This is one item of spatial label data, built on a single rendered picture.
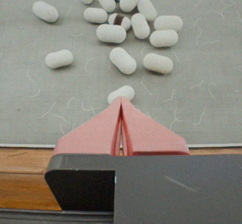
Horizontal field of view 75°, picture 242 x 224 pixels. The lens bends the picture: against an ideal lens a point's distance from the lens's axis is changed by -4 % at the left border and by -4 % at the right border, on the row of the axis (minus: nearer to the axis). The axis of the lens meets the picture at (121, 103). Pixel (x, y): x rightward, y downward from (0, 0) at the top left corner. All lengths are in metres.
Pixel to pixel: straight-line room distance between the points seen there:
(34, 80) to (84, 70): 0.07
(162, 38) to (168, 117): 0.10
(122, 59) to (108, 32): 0.04
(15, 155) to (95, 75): 0.13
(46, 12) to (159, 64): 0.16
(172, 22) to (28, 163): 0.24
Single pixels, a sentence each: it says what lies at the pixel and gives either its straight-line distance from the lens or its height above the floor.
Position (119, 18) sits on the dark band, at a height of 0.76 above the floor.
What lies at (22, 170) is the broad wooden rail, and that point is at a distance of 0.20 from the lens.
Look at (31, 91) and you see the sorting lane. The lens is 0.23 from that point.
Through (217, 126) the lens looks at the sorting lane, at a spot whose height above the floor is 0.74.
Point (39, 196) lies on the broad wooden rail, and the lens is 0.19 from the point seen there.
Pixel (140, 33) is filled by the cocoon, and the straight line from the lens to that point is 0.23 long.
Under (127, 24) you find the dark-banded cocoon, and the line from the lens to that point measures 0.23.
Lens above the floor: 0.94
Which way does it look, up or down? 76 degrees down
